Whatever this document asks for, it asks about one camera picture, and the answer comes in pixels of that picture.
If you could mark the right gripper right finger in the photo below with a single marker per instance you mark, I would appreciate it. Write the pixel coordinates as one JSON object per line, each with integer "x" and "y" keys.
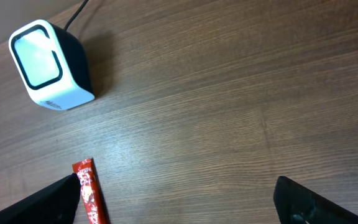
{"x": 295, "y": 203}

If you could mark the white barcode scanner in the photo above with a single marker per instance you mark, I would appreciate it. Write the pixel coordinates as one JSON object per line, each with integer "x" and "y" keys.
{"x": 52, "y": 64}

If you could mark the red coffee stick sachet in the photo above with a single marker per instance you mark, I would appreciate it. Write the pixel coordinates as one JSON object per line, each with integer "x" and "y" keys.
{"x": 90, "y": 191}

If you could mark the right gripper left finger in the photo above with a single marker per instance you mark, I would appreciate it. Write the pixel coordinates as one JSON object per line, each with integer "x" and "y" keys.
{"x": 54, "y": 204}

